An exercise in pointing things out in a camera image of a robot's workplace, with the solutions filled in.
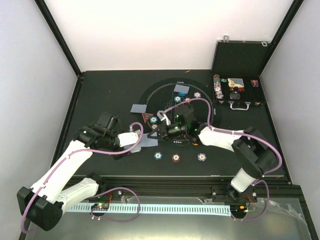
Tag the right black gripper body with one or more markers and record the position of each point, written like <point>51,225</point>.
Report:
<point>178,131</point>

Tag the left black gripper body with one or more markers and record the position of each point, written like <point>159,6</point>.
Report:
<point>109,141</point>

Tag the green chips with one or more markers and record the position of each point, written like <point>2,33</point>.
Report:
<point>153,120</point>
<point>177,99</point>

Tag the triangular red dealer button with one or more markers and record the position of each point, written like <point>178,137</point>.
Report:
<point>146,116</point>

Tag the dealt card bottom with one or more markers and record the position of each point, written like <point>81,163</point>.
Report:
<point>148,142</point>

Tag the dealt card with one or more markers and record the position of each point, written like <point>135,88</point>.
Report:
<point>184,89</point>
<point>138,108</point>
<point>148,142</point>

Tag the red poker chip stack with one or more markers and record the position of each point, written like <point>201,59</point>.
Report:
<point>176,158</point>

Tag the green poker chip stack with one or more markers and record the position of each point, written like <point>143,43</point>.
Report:
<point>158,155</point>

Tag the purple poker chip stack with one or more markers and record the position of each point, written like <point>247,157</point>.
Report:
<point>201,157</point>

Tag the blue round blind button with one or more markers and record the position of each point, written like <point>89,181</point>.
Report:
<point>181,94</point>

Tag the purple chips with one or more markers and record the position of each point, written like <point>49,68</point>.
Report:
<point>197,95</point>
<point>255,83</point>

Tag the dealt card top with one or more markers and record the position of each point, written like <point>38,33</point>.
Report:
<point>184,89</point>

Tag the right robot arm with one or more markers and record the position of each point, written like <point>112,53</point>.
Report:
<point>257,156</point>

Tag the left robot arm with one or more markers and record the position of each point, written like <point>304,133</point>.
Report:
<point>45,202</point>

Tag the round black poker mat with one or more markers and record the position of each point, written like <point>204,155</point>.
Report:
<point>160,96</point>

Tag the chip row in case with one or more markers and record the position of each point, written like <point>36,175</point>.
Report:
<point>217,86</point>

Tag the black round button in case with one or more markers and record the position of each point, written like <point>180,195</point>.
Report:
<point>235,95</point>

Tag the card deck in case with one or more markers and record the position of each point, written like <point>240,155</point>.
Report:
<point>236,83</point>

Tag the red dice in case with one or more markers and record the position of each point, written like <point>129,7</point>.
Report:
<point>237,89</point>

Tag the black poker set case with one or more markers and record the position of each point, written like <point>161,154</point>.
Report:
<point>239,59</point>

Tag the purple chips in case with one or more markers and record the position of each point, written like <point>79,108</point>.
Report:
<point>255,83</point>

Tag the black aluminium front rail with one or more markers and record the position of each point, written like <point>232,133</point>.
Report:
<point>168,186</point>

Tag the white slotted cable duct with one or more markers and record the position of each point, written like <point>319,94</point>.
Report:
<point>159,209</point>

